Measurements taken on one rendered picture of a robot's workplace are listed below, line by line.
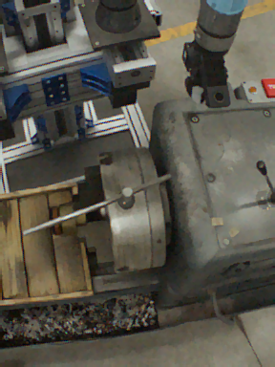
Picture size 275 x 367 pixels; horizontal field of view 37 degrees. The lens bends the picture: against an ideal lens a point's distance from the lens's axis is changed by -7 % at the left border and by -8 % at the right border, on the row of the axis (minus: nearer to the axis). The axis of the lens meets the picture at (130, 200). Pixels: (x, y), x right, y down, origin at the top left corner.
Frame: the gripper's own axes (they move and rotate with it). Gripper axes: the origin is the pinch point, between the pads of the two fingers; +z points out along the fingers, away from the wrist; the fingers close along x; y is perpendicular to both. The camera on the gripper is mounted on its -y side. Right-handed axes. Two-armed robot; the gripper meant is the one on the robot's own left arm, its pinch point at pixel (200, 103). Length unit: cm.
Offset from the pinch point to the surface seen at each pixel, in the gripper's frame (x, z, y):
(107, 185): 22.7, 14.1, -10.2
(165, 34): -41, 139, 145
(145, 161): 12.7, 15.5, -5.0
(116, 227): 22.5, 16.3, -19.6
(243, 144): -11.8, 12.3, -5.9
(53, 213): 36.9, 26.1, -10.2
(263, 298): -32, 84, -40
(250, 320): -42, 138, -47
